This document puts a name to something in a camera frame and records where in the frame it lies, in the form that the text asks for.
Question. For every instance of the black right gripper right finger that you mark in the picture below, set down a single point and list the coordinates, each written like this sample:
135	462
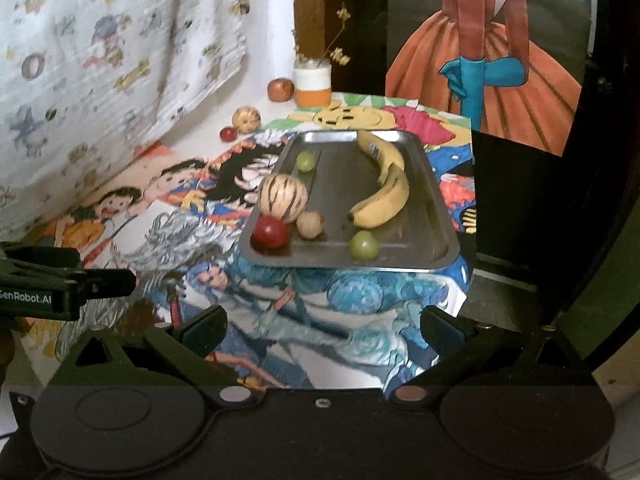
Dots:
462	346

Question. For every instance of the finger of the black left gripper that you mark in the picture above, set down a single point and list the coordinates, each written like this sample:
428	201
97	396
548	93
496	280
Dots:
106	283
52	257

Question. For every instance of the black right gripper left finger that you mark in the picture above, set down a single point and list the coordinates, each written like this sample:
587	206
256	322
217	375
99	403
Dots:
184	349

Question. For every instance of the green grape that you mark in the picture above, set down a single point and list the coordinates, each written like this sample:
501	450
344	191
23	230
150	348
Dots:
305	162
364	246

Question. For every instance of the small brown round fruit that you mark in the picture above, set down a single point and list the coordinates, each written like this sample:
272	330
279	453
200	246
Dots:
309	224

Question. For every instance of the striped pepino melon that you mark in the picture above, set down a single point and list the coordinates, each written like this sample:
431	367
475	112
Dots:
246	119
282	196

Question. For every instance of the colourful cartoon table cloth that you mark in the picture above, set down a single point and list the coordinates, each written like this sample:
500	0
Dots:
287	327

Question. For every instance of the yellow banana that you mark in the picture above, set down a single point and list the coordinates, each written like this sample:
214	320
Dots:
387	202

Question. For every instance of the small red plum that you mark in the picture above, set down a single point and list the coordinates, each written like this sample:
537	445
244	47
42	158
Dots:
228	134

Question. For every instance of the metal tray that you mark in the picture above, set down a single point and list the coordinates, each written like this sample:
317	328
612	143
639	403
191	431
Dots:
338	175

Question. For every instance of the white cartoon print curtain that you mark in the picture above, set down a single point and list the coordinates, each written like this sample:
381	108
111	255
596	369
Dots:
88	85

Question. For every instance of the green grape in tray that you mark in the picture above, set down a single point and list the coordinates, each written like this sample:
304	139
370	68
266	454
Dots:
305	162

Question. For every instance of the red apple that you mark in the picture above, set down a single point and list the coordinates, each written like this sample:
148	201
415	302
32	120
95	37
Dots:
280	90

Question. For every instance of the white orange glass jar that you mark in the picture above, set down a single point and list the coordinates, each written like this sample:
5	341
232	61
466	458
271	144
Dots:
312	83

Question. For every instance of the orange dress painting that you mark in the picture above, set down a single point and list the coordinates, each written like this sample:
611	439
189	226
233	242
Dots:
474	58

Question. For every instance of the brown wooden post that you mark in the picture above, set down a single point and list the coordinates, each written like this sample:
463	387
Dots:
323	25

